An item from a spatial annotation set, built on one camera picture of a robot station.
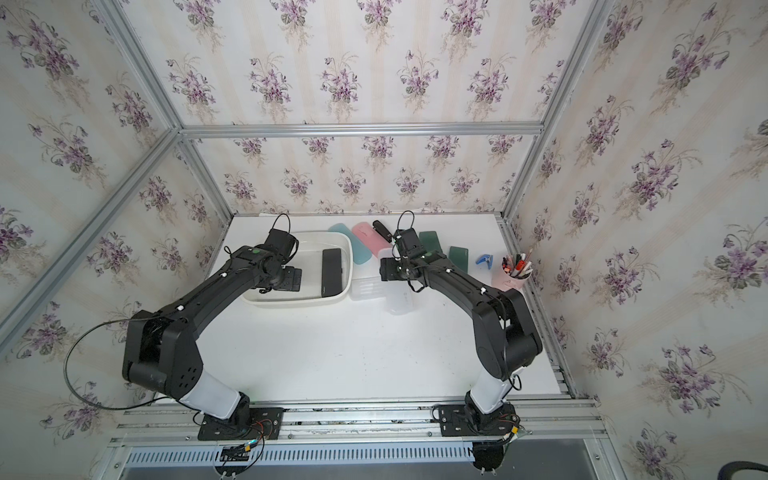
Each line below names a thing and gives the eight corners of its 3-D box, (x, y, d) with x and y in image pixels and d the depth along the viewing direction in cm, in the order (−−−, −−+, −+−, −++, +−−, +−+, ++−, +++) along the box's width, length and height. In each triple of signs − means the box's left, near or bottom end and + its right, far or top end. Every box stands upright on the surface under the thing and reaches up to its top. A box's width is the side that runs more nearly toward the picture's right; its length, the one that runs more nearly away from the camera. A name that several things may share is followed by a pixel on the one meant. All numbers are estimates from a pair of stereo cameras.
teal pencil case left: (361, 267, 109) (361, 261, 106) (330, 231, 120) (328, 225, 117) (373, 260, 111) (372, 254, 108) (341, 226, 122) (340, 219, 119)
